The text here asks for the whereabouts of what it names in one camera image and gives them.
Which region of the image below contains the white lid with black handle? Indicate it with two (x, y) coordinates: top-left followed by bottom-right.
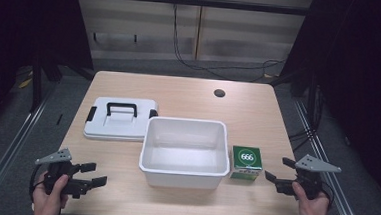
(82, 95), (161, 145)

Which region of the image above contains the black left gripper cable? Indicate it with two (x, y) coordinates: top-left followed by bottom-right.
(27, 163), (51, 204)

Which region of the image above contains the green cardboard box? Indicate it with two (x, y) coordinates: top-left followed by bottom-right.
(228, 144), (265, 183)

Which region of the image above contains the person's right hand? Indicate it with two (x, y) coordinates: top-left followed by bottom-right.
(289, 181), (332, 215)

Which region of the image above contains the long black wall cable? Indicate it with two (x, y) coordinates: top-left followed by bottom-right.
(167, 3), (290, 85)

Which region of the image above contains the black curtain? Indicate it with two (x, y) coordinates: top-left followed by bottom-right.
(0, 0), (99, 144)
(262, 0), (381, 209)

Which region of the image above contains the white plastic storage box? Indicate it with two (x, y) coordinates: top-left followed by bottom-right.
(137, 115), (235, 192)

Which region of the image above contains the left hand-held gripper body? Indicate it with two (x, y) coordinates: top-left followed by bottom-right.
(32, 145), (96, 202)

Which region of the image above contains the aluminium floor rail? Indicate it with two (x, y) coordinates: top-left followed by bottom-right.
(285, 97), (375, 215)
(0, 83), (59, 215)

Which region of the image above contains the bundle of black floor cables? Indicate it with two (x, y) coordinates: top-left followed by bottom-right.
(287, 83), (326, 155)

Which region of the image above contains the round table cable grommet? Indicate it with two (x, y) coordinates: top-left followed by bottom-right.
(212, 88), (227, 99)

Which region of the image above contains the black horizontal frame bar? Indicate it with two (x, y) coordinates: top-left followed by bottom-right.
(74, 0), (312, 18)

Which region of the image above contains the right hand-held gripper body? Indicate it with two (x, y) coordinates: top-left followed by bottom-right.
(272, 152), (344, 203)

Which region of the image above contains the person's left hand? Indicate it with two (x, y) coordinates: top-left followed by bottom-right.
(31, 172), (71, 215)

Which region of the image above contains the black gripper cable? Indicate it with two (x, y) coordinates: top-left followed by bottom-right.
(27, 163), (51, 204)
(318, 179), (337, 209)

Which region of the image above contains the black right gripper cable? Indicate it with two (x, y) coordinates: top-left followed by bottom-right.
(318, 179), (337, 209)

